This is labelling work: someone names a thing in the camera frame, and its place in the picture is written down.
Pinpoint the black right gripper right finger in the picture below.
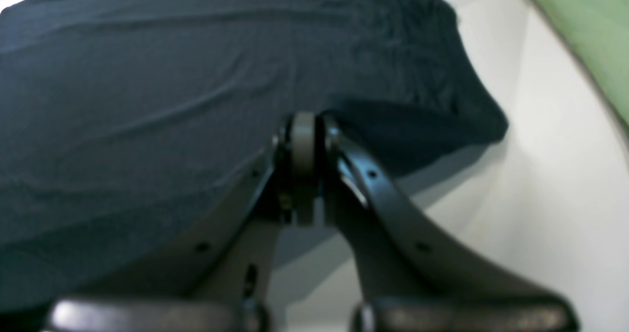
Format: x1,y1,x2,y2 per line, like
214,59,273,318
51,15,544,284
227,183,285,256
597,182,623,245
322,115,579,332

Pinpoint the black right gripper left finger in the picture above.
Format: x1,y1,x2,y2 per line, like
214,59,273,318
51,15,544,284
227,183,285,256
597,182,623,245
44,112,317,332

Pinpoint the dark grey long-sleeve T-shirt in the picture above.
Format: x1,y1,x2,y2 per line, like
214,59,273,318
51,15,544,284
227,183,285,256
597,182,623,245
0,0,508,314

